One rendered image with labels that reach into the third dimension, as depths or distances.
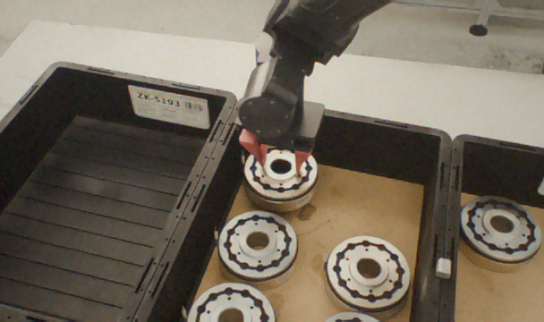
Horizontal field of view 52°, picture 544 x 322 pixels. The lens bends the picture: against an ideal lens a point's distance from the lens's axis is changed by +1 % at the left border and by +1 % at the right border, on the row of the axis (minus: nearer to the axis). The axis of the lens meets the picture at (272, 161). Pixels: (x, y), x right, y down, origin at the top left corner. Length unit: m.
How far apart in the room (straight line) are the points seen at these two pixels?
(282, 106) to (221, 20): 2.11
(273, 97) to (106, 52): 0.81
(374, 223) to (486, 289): 0.16
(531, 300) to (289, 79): 0.42
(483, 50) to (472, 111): 1.44
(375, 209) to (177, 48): 0.68
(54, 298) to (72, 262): 0.05
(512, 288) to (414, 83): 0.57
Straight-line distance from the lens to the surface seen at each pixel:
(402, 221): 0.80
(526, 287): 0.79
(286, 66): 0.57
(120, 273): 0.76
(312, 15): 0.53
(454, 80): 1.25
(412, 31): 2.65
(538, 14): 2.71
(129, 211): 0.81
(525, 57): 2.64
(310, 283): 0.72
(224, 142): 0.75
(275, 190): 0.74
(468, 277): 0.77
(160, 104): 0.86
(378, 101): 1.16
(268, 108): 0.56
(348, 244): 0.72
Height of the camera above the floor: 1.46
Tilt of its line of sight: 48 degrees down
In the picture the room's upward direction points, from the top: straight up
